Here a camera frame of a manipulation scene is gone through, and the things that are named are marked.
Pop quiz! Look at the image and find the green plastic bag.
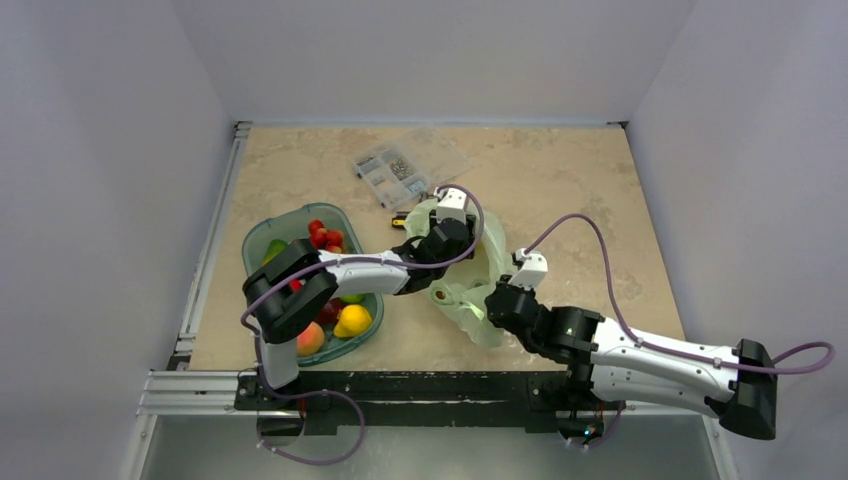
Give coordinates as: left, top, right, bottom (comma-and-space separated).
427, 211, 515, 348

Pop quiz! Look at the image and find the dark red fake plum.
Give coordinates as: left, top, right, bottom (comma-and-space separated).
314, 298, 345, 328

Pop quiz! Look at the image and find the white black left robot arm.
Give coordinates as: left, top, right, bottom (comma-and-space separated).
241, 214, 484, 409

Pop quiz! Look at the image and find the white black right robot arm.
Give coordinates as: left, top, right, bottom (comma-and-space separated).
485, 280, 778, 440

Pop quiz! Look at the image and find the green fake guava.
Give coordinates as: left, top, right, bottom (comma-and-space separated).
339, 294, 365, 304

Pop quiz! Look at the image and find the red fake lychee bunch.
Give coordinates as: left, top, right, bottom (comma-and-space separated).
307, 219, 346, 254

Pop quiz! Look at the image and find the yellow fake lemon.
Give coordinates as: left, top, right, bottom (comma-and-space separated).
333, 304, 373, 339

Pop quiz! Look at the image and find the green orange fake mango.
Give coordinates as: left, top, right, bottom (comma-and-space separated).
261, 239, 289, 266

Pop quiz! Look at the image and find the orange fake peach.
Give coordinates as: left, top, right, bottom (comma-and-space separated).
296, 322, 325, 358

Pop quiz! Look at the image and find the yellow black screwdriver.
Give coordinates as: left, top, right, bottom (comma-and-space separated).
390, 211, 409, 229

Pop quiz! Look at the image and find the clear plastic screw box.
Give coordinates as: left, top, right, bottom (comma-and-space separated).
351, 127, 471, 211

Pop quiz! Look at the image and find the teal plastic tray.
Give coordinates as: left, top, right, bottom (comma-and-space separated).
241, 202, 384, 367

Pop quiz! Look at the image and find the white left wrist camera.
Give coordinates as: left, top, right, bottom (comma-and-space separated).
434, 187, 469, 225

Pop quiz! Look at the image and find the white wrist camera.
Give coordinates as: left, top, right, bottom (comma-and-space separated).
508, 248, 548, 290
434, 187, 469, 225

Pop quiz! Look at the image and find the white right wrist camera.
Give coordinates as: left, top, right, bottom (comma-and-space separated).
508, 248, 548, 290

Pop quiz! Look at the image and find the black aluminium base frame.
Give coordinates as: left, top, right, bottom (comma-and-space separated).
122, 122, 740, 480

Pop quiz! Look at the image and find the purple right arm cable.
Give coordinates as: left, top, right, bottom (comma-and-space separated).
523, 213, 836, 450

